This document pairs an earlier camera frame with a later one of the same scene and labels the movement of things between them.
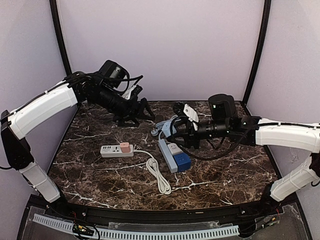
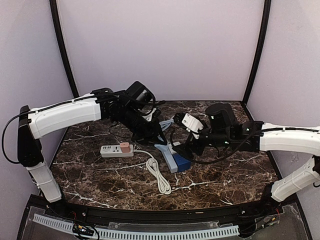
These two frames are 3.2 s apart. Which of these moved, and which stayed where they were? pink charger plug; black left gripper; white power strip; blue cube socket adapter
Moved: black left gripper
Stayed: blue cube socket adapter; pink charger plug; white power strip
